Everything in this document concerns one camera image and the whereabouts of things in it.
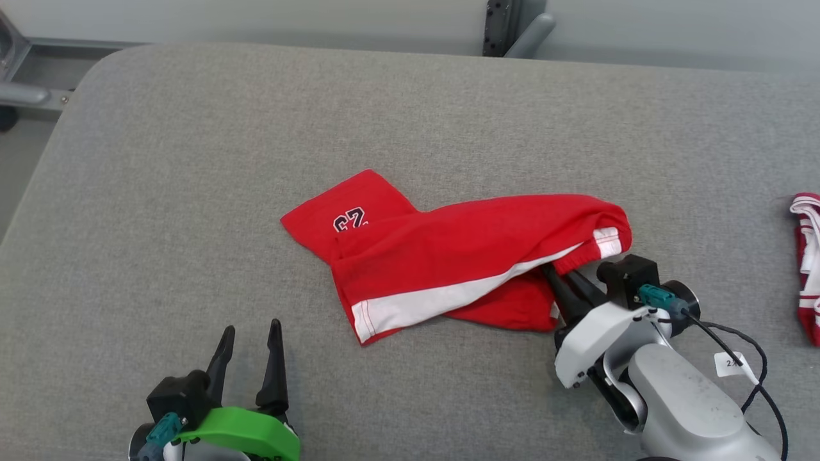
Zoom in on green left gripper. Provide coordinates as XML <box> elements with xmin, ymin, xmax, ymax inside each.
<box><xmin>176</xmin><ymin>318</ymin><xmax>302</xmax><ymax>461</ymax></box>

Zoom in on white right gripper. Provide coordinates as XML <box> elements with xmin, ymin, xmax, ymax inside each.
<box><xmin>541</xmin><ymin>263</ymin><xmax>668</xmax><ymax>390</ymax></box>

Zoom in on red mesh basketball shorts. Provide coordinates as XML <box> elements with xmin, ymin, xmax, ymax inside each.
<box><xmin>280</xmin><ymin>168</ymin><xmax>634</xmax><ymax>346</ymax></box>

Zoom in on red white basketball jersey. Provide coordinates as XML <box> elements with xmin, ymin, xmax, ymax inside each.
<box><xmin>789</xmin><ymin>192</ymin><xmax>820</xmax><ymax>348</ymax></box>

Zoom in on grey fabric sofa cushion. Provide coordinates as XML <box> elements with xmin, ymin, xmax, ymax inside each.
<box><xmin>0</xmin><ymin>42</ymin><xmax>820</xmax><ymax>461</ymax></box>

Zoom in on grey metal partition foot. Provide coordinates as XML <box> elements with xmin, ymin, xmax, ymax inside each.
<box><xmin>0</xmin><ymin>10</ymin><xmax>72</xmax><ymax>133</ymax></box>

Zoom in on teal cable connector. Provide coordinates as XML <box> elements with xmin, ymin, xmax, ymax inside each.
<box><xmin>637</xmin><ymin>284</ymin><xmax>690</xmax><ymax>320</ymax></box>
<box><xmin>136</xmin><ymin>412</ymin><xmax>185</xmax><ymax>461</ymax></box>

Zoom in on white cable label tag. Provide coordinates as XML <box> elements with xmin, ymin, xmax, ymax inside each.
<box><xmin>714</xmin><ymin>351</ymin><xmax>760</xmax><ymax>385</ymax></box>

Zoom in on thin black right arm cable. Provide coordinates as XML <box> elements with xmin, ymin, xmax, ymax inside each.
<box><xmin>685</xmin><ymin>311</ymin><xmax>791</xmax><ymax>461</ymax></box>

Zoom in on black hinge bracket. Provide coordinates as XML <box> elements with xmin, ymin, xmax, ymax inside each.
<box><xmin>482</xmin><ymin>0</ymin><xmax>514</xmax><ymax>58</ymax></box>

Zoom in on grey partition base rail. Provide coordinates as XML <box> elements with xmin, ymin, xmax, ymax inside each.
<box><xmin>26</xmin><ymin>36</ymin><xmax>152</xmax><ymax>51</ymax></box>

